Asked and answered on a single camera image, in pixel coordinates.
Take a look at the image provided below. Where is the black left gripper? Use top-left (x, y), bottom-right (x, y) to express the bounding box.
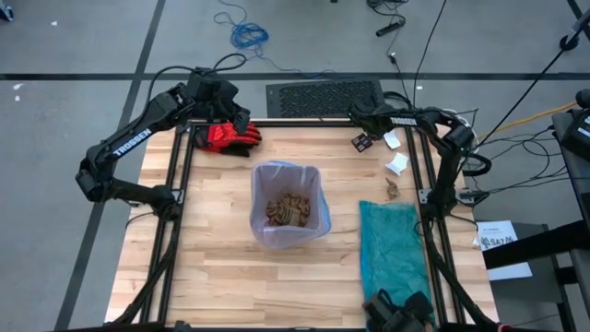
top-left (185, 67), bottom-right (253, 136)

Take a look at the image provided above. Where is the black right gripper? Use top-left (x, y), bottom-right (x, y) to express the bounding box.
top-left (348, 101), bottom-right (391, 154)

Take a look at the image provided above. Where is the brown paper ball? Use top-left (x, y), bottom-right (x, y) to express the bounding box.
top-left (384, 177), bottom-right (401, 201)

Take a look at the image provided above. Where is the brown paper heap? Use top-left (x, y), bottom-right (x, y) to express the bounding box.
top-left (265, 192), bottom-right (312, 229)

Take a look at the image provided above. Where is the grey plastic trash bin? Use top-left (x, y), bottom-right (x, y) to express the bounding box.
top-left (250, 160), bottom-right (329, 250)

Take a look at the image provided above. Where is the teal plastic trash bag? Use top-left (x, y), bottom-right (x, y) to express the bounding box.
top-left (358, 199), bottom-right (437, 332)

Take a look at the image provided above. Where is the red and black glove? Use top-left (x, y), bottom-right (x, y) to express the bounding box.
top-left (191, 122), bottom-right (263, 158)

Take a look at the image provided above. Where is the black stand pole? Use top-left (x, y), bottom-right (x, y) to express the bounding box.
top-left (487, 8), bottom-right (590, 138)

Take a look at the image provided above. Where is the white printed paper sheet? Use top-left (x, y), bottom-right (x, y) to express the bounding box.
top-left (473, 219), bottom-right (535, 282)

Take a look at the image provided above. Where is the black desk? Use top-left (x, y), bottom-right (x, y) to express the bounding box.
top-left (481, 219), bottom-right (590, 332)

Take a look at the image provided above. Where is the black device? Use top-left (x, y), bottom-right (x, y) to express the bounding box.
top-left (550, 89), bottom-right (590, 162)

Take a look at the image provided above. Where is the black aluminium table frame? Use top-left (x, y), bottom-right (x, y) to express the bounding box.
top-left (104, 118), bottom-right (502, 332)

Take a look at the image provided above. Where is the black left camera cable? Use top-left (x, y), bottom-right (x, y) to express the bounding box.
top-left (146, 52), bottom-right (249, 122)

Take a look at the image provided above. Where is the blue floor cable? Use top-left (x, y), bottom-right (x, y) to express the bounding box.
top-left (212, 0), bottom-right (359, 80)

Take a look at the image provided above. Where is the long black floor cable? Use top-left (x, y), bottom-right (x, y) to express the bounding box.
top-left (411, 0), bottom-right (449, 110)

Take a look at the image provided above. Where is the black cable with inline plug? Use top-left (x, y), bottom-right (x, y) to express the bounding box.
top-left (367, 0), bottom-right (414, 110)

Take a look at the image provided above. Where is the yellow floor cable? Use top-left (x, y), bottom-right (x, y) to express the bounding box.
top-left (481, 101), bottom-right (578, 137)

